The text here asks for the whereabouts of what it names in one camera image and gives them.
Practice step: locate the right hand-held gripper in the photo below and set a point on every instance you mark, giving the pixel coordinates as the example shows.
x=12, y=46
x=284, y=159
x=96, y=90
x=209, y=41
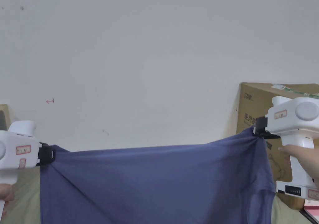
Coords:
x=291, y=119

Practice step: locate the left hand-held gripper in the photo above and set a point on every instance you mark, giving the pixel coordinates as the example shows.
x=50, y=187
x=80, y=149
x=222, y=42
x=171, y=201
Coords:
x=15, y=140

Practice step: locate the dark blue shirt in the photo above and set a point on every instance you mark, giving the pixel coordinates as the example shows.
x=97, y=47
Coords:
x=154, y=184

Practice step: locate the person's right hand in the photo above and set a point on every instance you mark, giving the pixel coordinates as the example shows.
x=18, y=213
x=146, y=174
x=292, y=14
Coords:
x=305, y=159

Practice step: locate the person's left hand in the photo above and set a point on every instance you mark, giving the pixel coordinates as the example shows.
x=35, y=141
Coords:
x=7, y=192

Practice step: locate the brown cardboard carton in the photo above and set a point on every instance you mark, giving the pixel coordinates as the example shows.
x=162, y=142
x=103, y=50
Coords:
x=251, y=101

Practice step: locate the pink flat box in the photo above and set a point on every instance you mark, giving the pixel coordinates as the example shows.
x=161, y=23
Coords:
x=312, y=209

